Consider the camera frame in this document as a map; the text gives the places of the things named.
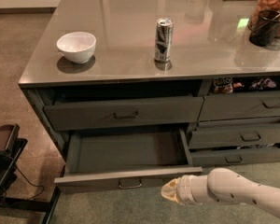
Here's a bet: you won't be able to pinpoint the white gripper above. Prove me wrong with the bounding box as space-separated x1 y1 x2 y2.
161 175 214 206

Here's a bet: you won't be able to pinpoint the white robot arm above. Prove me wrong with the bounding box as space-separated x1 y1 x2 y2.
161 168 280 218

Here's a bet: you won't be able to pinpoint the grey drawer cabinet counter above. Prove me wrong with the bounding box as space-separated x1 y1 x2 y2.
18 0 280 195

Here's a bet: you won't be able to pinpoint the snack packets in drawer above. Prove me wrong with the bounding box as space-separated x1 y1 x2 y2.
212 76 280 94

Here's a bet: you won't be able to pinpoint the silver drink can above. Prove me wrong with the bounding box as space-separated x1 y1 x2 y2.
155 18 174 63

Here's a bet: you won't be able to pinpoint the white ceramic bowl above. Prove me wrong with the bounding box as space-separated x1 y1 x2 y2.
56 32 96 63

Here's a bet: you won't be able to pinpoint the black cup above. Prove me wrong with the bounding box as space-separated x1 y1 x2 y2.
249 10 280 47

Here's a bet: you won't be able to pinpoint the black cable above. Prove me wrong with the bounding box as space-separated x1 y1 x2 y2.
13 163 46 203

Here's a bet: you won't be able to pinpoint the black stand frame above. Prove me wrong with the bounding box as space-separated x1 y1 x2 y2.
0 124 61 224

